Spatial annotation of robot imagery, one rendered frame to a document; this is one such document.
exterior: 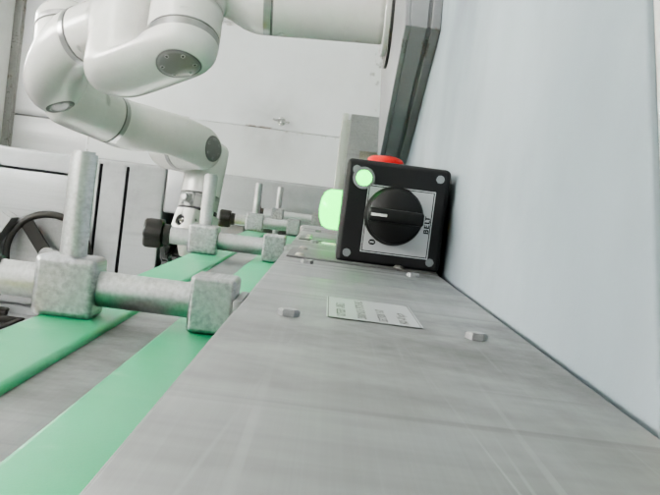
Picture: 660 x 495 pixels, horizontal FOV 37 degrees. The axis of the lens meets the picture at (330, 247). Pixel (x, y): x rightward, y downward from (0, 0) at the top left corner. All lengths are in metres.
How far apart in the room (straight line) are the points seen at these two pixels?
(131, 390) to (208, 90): 4.86
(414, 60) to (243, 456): 0.96
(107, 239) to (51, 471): 2.18
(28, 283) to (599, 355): 0.25
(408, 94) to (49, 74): 0.55
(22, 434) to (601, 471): 0.14
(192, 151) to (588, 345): 1.42
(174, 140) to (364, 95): 3.46
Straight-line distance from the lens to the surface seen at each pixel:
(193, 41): 1.25
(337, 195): 1.05
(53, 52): 1.44
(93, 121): 1.64
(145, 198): 2.38
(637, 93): 0.33
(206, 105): 5.15
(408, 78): 1.15
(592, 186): 0.37
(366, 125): 1.53
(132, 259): 2.39
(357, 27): 1.29
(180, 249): 1.79
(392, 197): 0.72
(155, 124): 1.70
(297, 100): 5.11
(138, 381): 0.32
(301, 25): 1.30
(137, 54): 1.28
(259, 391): 0.24
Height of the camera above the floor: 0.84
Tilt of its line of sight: level
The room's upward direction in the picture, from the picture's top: 83 degrees counter-clockwise
